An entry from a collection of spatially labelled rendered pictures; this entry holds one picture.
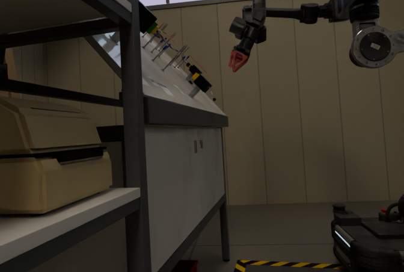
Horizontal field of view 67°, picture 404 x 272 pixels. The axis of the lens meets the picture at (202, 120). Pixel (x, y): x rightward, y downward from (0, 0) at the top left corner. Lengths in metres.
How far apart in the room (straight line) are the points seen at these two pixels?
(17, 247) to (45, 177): 0.11
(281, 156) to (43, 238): 3.01
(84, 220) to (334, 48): 3.25
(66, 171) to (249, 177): 2.89
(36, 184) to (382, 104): 3.38
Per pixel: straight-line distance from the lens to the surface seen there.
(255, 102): 3.31
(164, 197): 0.95
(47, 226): 0.46
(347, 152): 3.48
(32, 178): 0.50
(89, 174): 0.59
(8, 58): 3.04
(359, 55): 1.67
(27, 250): 0.44
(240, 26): 1.42
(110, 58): 0.83
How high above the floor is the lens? 0.77
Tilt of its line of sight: 3 degrees up
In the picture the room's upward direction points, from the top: 3 degrees counter-clockwise
